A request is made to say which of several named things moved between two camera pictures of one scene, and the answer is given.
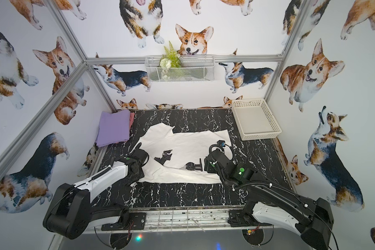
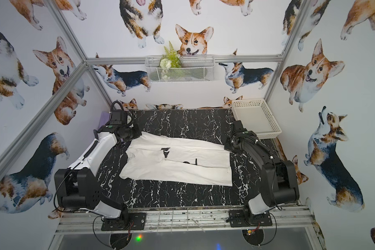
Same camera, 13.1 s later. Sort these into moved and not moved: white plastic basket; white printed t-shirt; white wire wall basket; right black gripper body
Moved: white printed t-shirt; right black gripper body
Not moved: white wire wall basket; white plastic basket
